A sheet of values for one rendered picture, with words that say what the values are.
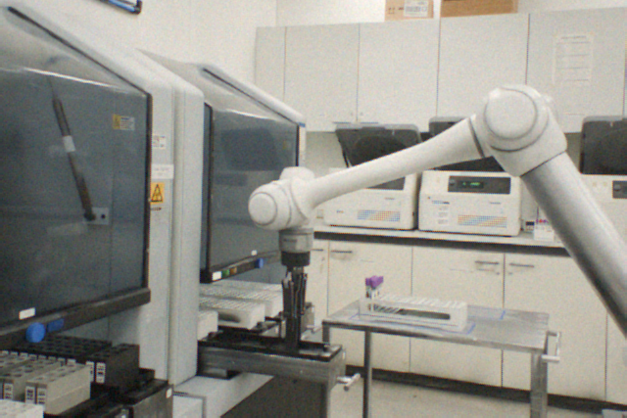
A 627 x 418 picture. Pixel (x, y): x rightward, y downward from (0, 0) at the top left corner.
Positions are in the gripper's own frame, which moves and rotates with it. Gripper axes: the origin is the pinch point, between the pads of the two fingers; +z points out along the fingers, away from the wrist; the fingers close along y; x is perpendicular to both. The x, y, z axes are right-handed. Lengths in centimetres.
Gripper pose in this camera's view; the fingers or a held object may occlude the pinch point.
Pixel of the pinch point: (293, 329)
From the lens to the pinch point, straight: 173.5
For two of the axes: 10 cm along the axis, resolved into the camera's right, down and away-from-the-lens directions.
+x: 9.4, 0.3, -3.3
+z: -0.3, 10.0, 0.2
